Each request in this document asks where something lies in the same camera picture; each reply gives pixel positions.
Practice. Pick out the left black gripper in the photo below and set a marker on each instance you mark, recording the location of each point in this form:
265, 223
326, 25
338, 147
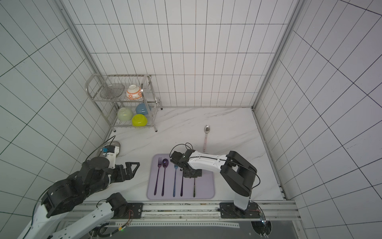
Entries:
121, 177

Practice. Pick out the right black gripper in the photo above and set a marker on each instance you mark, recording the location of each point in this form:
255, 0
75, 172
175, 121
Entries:
191, 173

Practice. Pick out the blue fork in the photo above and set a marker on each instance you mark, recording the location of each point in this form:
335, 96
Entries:
175, 180

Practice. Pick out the dark purple spoon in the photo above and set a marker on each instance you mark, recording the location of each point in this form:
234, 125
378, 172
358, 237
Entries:
165, 164

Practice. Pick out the dark purple fork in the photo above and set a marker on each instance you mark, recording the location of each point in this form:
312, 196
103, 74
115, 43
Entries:
159, 166

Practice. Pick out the purple magenta spoon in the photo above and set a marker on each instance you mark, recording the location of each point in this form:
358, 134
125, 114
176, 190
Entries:
182, 186

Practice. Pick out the silver spoon pink handle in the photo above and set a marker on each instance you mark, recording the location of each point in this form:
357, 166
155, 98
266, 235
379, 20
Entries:
207, 131

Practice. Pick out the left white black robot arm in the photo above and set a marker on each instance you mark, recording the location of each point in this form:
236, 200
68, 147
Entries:
63, 196

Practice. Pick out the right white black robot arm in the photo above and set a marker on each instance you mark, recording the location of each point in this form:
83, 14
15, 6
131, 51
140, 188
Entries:
238, 173

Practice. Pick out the lilac rectangular placemat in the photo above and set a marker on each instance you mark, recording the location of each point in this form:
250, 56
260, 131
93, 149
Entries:
204, 185

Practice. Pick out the grey glass plate on table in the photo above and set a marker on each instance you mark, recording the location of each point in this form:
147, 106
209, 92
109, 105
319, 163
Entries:
117, 145

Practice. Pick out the lime green bowl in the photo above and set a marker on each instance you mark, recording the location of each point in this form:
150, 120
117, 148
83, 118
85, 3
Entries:
139, 120

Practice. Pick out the pale green bowl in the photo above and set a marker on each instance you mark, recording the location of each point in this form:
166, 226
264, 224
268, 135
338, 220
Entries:
125, 114

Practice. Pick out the blue bowl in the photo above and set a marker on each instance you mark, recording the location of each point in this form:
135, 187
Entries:
141, 109

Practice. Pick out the steel two-tier dish rack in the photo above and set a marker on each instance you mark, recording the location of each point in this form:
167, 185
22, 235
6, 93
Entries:
109, 108

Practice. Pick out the white orange patterned bowl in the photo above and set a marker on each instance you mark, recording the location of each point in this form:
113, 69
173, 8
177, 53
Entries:
134, 92

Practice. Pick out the clear glass plate in rack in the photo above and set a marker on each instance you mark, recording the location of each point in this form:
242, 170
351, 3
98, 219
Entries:
110, 92

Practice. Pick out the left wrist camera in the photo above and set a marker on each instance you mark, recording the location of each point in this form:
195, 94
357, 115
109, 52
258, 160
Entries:
111, 158

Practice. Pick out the aluminium mounting rail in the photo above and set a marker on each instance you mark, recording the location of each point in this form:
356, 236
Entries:
179, 213

